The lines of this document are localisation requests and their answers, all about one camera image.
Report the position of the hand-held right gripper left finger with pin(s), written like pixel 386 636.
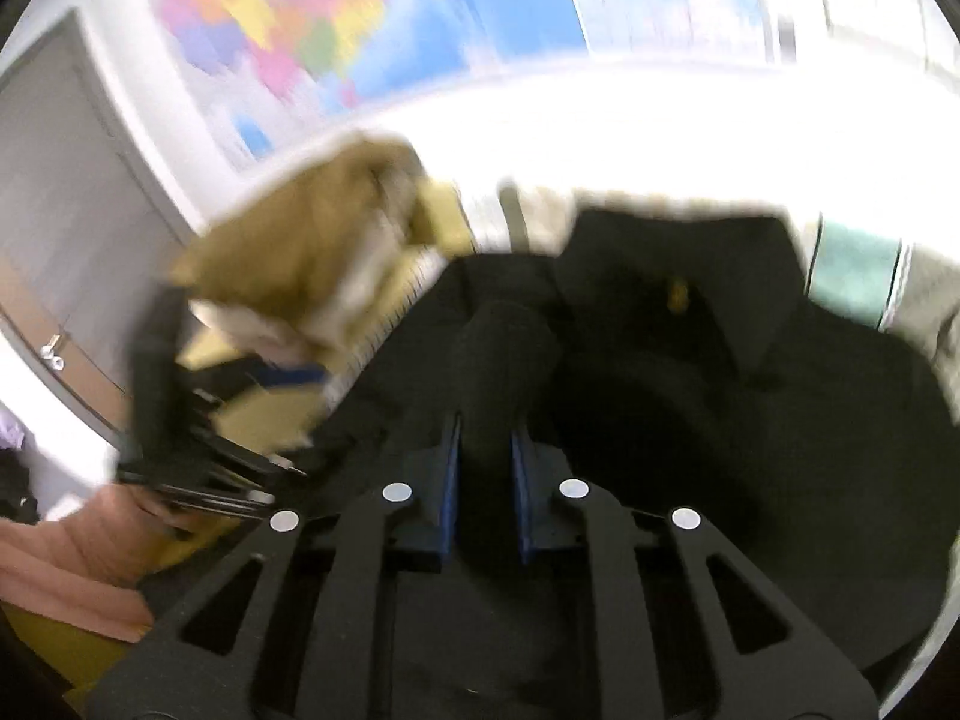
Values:
pixel 450 480

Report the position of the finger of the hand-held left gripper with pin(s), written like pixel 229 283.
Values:
pixel 289 372

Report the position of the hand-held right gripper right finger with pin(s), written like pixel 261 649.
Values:
pixel 521 487

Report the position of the black garment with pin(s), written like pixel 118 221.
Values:
pixel 675 390

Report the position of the person's left forearm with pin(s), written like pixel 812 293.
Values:
pixel 67 562

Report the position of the mustard folded garment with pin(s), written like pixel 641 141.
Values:
pixel 300 240

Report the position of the dark cloth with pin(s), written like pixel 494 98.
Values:
pixel 15 487

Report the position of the grey wooden door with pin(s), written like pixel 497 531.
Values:
pixel 75 202

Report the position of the teal lattice quilt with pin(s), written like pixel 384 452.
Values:
pixel 855 274

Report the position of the colourful wall map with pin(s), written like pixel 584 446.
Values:
pixel 300 15

